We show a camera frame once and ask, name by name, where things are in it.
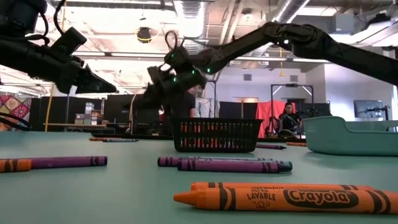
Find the yellow pole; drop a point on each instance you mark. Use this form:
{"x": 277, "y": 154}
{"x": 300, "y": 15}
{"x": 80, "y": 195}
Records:
{"x": 47, "y": 115}

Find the red curtain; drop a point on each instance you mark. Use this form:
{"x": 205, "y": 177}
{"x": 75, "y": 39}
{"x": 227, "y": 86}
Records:
{"x": 264, "y": 112}

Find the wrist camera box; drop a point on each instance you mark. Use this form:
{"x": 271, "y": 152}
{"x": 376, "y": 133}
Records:
{"x": 68, "y": 42}
{"x": 178, "y": 57}

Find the black ceiling dome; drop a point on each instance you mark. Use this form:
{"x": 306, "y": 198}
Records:
{"x": 144, "y": 33}

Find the silver ventilation duct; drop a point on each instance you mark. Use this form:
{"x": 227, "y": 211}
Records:
{"x": 189, "y": 15}

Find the black partition panel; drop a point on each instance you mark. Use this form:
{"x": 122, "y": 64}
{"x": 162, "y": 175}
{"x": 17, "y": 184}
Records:
{"x": 56, "y": 109}
{"x": 233, "y": 110}

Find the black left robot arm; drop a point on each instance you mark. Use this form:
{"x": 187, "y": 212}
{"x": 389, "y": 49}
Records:
{"x": 15, "y": 53}

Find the black metal stand frame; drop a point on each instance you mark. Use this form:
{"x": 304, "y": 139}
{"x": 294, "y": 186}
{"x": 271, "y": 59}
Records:
{"x": 292, "y": 85}

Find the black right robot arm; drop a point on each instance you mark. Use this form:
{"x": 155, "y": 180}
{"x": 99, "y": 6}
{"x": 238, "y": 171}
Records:
{"x": 342, "y": 53}

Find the black mesh basket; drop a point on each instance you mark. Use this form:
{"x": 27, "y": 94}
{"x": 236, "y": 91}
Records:
{"x": 217, "y": 120}

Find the wooden bench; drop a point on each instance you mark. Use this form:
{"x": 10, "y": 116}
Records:
{"x": 74, "y": 125}

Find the person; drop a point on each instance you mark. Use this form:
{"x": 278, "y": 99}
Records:
{"x": 186, "y": 105}
{"x": 289, "y": 119}

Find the stacked storage boxes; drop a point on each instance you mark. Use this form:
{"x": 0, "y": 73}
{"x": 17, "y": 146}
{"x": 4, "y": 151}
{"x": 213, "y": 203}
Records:
{"x": 89, "y": 109}

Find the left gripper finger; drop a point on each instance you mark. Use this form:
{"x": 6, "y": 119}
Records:
{"x": 99, "y": 89}
{"x": 88, "y": 77}

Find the black table frame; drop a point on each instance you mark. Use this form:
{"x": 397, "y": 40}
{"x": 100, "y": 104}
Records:
{"x": 149, "y": 136}

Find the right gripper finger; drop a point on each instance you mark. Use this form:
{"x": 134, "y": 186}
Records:
{"x": 155, "y": 96}

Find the colourful patchwork quilt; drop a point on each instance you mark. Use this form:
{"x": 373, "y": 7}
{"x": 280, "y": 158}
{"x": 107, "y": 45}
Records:
{"x": 15, "y": 107}

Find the teal plastic bin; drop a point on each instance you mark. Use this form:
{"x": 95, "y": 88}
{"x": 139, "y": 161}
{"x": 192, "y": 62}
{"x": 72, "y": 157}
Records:
{"x": 348, "y": 140}

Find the wall monitor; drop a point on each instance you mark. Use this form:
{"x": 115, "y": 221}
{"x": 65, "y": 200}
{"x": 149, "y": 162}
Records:
{"x": 367, "y": 107}

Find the green table mat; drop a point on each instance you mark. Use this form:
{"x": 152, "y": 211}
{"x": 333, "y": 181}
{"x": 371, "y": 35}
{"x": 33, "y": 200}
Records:
{"x": 93, "y": 196}

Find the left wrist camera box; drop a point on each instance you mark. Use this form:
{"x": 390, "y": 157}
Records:
{"x": 68, "y": 42}

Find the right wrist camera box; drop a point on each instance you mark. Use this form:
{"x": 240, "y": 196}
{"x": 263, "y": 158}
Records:
{"x": 178, "y": 57}

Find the ceiling light strip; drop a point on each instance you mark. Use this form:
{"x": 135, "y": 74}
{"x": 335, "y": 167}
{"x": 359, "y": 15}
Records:
{"x": 304, "y": 60}

